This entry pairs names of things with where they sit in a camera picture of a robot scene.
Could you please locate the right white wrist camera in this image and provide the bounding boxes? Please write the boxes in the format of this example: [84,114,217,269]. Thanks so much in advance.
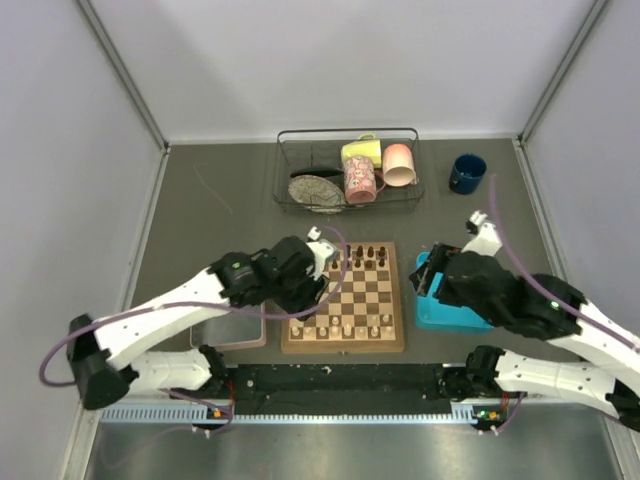
[461,210,502,257]

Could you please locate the aluminium front rail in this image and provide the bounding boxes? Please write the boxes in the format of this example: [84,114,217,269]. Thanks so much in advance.
[79,363,627,426]

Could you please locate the pink white mug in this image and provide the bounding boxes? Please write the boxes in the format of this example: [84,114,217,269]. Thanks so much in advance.
[382,143,417,187]

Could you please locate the wooden chess board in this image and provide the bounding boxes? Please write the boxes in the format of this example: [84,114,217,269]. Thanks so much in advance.
[281,242,405,354]

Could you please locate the speckled ceramic plate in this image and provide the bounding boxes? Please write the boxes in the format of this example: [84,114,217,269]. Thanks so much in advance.
[288,175,346,214]

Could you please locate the yellow mug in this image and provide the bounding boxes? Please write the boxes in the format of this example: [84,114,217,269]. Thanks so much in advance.
[341,132,382,169]

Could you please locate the dark blue mug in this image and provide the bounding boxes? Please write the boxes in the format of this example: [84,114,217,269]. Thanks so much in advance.
[449,153,487,195]

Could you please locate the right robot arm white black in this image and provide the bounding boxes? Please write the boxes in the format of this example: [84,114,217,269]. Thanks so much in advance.
[409,244,639,430]

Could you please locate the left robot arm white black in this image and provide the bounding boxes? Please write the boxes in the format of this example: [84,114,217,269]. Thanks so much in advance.
[66,236,338,410]

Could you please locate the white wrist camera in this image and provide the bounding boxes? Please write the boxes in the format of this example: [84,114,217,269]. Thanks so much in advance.
[461,210,502,257]
[306,226,338,278]

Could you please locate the blue plastic tray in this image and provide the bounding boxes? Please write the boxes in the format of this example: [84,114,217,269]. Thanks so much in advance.
[409,244,493,334]

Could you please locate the black wire dish rack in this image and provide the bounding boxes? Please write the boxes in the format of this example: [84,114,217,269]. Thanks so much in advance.
[272,127,425,214]

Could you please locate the pink patterned mug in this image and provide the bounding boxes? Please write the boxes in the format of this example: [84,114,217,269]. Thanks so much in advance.
[343,156,386,205]

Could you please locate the metal tray pink rim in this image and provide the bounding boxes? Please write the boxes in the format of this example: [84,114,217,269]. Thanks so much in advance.
[189,305,266,351]

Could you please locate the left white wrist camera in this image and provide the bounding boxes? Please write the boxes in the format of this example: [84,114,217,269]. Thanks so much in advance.
[306,226,338,278]

